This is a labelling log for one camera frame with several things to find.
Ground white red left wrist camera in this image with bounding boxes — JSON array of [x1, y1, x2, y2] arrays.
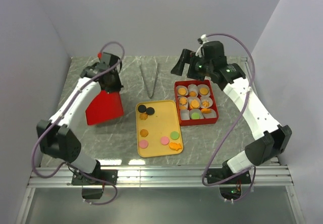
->
[[98, 52, 120, 65]]

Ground steel tongs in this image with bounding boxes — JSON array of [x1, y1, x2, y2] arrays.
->
[[139, 62, 159, 99]]

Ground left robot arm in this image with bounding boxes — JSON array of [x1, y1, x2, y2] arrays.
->
[[31, 59, 122, 185]]

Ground small flower butter cookie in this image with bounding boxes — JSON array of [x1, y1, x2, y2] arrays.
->
[[139, 113, 148, 120]]

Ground orange fish cookie under stack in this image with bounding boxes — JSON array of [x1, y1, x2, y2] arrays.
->
[[169, 142, 182, 151]]

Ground red box lid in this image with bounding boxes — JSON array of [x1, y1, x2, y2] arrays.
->
[[85, 90, 124, 126]]

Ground yellow cookie tray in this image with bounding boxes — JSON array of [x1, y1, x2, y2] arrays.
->
[[135, 100, 184, 158]]

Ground pink sandwich cookie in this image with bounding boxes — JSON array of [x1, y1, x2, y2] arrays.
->
[[138, 140, 149, 149], [160, 136, 170, 145]]

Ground beige dotted round cookie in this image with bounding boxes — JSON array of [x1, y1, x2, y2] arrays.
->
[[190, 99, 200, 109]]

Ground aluminium table rail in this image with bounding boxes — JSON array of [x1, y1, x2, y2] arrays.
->
[[27, 165, 294, 188]]

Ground small orange fish cookie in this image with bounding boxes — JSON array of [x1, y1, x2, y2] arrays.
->
[[201, 108, 211, 114]]

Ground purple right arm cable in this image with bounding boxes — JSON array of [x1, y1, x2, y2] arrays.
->
[[200, 33, 257, 202]]

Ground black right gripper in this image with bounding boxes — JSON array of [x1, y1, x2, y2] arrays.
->
[[171, 49, 213, 82]]

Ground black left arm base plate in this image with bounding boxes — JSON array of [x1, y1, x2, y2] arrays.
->
[[71, 170, 118, 186]]

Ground black sandwich cookie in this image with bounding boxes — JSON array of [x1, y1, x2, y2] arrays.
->
[[146, 107, 155, 116], [137, 104, 146, 113]]

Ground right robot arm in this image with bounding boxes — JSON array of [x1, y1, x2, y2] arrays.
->
[[171, 47, 292, 183]]

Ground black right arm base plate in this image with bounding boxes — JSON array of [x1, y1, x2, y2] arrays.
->
[[203, 168, 251, 185]]

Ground maple leaf cookie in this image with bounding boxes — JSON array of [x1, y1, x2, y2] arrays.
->
[[178, 97, 187, 105]]

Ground green sandwich cookie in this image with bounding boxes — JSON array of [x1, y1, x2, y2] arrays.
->
[[170, 131, 180, 140], [191, 112, 200, 120]]

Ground red cookie box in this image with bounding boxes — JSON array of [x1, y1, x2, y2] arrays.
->
[[174, 80, 219, 126]]

